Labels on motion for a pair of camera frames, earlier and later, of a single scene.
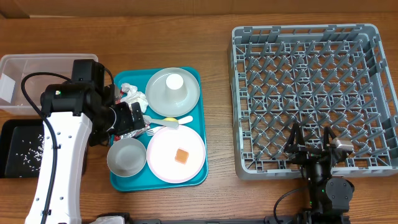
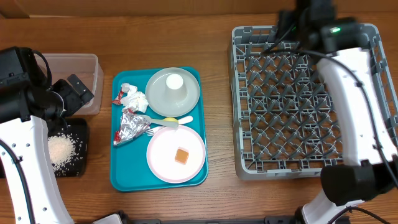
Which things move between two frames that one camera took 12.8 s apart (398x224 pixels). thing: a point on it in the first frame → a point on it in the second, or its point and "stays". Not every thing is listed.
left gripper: x=126 y=124 → x=75 y=101
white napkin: x=132 y=96 stays
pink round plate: x=176 y=155 stays
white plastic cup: x=175 y=90 stays
